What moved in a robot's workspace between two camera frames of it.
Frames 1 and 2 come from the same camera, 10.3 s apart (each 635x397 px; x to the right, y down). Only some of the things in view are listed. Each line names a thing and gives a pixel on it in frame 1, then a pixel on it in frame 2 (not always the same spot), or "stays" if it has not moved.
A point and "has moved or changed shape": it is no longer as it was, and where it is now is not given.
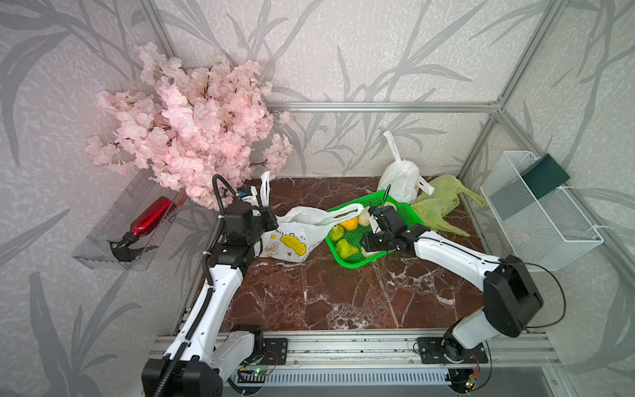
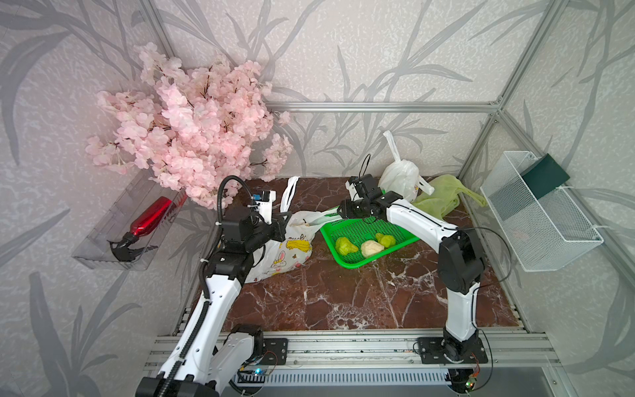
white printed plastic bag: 400,179 stays
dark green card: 544,176 stays
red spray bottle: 142,226 stays
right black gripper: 366,242 -> 345,211
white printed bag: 301,231 has moved or changed shape
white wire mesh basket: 546,232 stays
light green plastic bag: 432,209 stays
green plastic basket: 344,238 has moved or changed shape
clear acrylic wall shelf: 131,233 stays
